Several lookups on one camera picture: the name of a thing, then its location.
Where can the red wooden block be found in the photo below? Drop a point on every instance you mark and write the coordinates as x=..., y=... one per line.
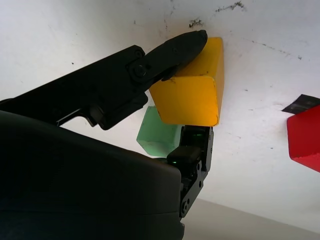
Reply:
x=306, y=135

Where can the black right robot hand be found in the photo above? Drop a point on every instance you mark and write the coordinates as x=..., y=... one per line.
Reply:
x=75, y=180

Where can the black tape mark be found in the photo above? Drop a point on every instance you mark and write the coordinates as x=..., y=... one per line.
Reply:
x=298, y=102

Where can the yellow wooden block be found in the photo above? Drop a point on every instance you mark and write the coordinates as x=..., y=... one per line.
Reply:
x=187, y=100

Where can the green wooden block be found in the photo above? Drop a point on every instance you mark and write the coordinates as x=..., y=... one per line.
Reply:
x=156, y=135

